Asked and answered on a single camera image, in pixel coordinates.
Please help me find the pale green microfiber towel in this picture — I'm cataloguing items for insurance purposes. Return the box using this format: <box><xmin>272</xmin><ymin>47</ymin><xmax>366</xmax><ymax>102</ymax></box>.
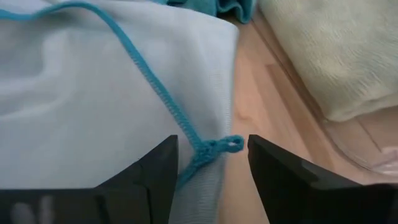
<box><xmin>257</xmin><ymin>0</ymin><xmax>398</xmax><ymax>123</ymax></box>

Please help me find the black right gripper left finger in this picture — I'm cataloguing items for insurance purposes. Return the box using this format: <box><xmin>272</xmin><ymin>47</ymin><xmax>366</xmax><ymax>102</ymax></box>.
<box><xmin>93</xmin><ymin>134</ymin><xmax>180</xmax><ymax>224</ymax></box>

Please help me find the light blue microfiber towel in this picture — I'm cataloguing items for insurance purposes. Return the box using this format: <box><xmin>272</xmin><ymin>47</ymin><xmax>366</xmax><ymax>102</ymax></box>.
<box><xmin>0</xmin><ymin>0</ymin><xmax>246</xmax><ymax>224</ymax></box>

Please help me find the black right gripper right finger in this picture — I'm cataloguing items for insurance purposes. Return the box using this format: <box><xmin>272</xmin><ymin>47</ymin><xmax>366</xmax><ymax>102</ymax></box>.
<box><xmin>248</xmin><ymin>134</ymin><xmax>366</xmax><ymax>224</ymax></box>

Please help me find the teal microfiber towel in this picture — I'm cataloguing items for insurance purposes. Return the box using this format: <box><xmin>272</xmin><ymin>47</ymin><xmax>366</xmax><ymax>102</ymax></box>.
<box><xmin>155</xmin><ymin>0</ymin><xmax>257</xmax><ymax>25</ymax></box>

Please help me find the clear plastic bin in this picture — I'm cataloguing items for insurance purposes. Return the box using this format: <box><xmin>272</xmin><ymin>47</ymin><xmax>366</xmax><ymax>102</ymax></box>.
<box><xmin>250</xmin><ymin>9</ymin><xmax>398</xmax><ymax>180</ymax></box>

